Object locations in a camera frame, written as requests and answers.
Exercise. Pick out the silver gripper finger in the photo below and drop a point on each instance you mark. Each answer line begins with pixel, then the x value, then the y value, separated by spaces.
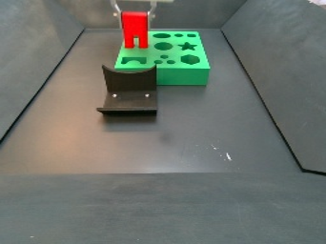
pixel 152 7
pixel 116 8

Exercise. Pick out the red double-square peg block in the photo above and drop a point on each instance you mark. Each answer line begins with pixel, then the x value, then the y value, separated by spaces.
pixel 134 29

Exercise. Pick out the green shape-sorting board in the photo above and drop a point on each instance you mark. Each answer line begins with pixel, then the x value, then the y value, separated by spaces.
pixel 176 53

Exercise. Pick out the black curved holder stand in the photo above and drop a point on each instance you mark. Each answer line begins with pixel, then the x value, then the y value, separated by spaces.
pixel 130 91

